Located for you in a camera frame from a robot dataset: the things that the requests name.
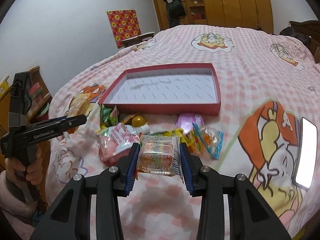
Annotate orange wafer bar packet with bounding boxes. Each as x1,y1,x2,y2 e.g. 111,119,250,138
65,96,92,134

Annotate green snack packet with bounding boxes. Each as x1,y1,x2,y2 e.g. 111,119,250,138
100,105,119,127

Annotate clear colourful candy packet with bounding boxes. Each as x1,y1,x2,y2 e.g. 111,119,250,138
136,135,183,179

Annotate rainbow striped candy stick packet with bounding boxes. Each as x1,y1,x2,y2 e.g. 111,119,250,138
152,129,194,153

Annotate pink fuzzy sleeve forearm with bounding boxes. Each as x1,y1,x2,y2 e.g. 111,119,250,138
0,171,48,235

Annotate left hand on gripper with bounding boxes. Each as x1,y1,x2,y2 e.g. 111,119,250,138
5,147,43,187

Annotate wooden bedside shelf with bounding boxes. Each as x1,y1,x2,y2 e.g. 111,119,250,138
0,65,53,170

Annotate clear blue-edged candy bag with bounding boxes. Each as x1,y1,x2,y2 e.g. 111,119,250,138
190,124,224,160

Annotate pink white snack pouch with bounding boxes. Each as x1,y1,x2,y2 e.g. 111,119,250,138
97,123,139,166

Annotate purple jelly cup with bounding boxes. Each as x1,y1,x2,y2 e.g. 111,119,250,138
176,113,204,134

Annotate yellow round capsule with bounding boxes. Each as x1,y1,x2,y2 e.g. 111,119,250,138
131,115,146,127

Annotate pink checked cartoon bedspread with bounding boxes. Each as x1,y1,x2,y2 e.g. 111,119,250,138
46,25,319,239

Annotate red shallow cardboard box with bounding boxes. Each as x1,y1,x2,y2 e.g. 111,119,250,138
99,63,221,116

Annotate small wooden stool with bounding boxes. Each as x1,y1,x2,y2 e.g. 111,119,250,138
122,32,155,48

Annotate red yellow patterned board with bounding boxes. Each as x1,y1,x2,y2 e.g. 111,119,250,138
106,9,142,48

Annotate dark wooden headboard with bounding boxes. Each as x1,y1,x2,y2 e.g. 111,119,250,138
280,20,320,63

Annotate dark clothes hanging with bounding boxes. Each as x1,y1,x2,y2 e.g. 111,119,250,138
163,0,186,28

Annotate wooden wardrobe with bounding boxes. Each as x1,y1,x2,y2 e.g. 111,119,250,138
153,0,273,34

